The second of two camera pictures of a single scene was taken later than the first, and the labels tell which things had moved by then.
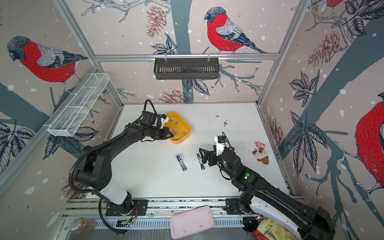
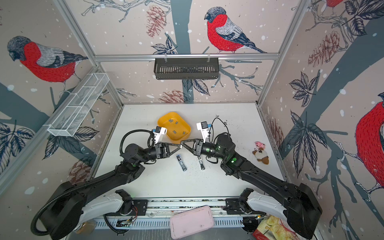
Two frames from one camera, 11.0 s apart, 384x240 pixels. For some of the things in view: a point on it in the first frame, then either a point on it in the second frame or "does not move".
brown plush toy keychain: (260, 154) does not move
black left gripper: (165, 130) to (162, 151)
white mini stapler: (200, 162) does not move
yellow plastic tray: (178, 127) does not move
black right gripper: (213, 154) to (197, 150)
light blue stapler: (181, 162) does not move
